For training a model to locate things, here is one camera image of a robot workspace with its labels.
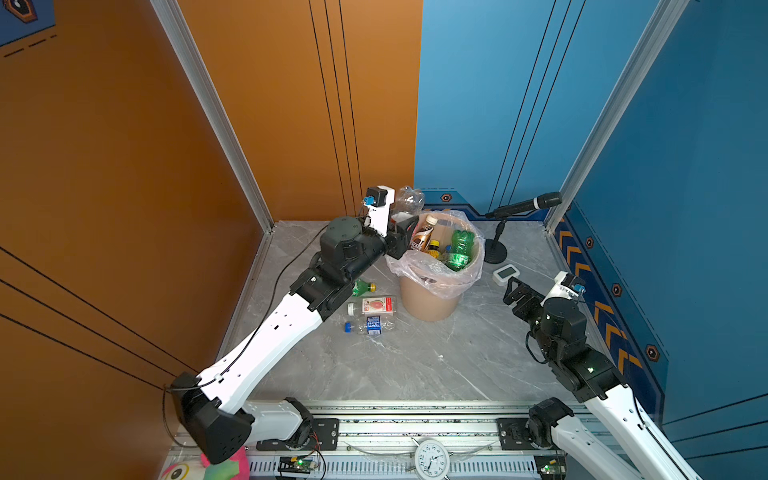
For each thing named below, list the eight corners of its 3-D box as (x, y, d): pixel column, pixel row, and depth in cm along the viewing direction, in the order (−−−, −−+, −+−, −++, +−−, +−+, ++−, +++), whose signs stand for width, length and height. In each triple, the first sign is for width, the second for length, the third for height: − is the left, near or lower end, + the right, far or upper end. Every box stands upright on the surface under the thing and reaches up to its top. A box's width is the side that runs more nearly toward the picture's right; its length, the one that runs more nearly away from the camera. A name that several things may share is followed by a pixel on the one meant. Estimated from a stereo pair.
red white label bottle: (348, 317, 96) (347, 310, 92) (350, 303, 99) (348, 296, 95) (395, 317, 96) (395, 310, 92) (395, 303, 99) (395, 296, 95)
